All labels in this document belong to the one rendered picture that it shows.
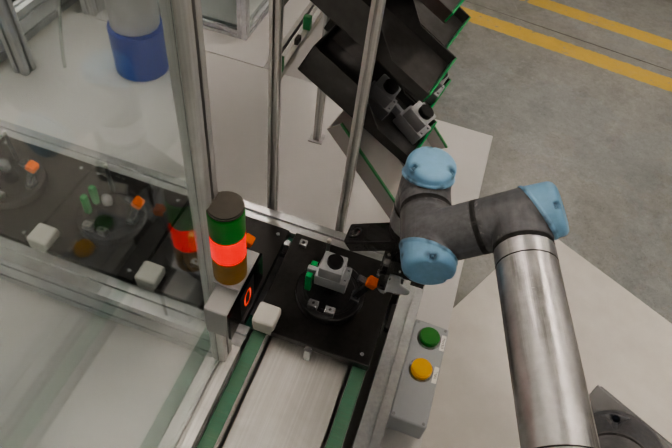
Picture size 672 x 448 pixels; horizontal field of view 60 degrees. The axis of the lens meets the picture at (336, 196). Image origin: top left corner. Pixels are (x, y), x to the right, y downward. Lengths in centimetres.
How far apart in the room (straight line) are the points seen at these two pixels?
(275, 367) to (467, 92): 242
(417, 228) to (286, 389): 50
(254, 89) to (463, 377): 101
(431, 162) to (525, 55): 296
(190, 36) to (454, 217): 40
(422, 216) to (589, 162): 245
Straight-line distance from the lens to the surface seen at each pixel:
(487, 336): 136
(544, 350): 67
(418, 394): 115
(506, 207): 76
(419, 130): 116
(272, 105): 116
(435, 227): 78
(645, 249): 296
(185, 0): 56
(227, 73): 185
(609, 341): 148
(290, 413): 115
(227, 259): 81
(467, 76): 345
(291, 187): 151
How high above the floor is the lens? 200
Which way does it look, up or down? 49 degrees down
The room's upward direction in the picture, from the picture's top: 9 degrees clockwise
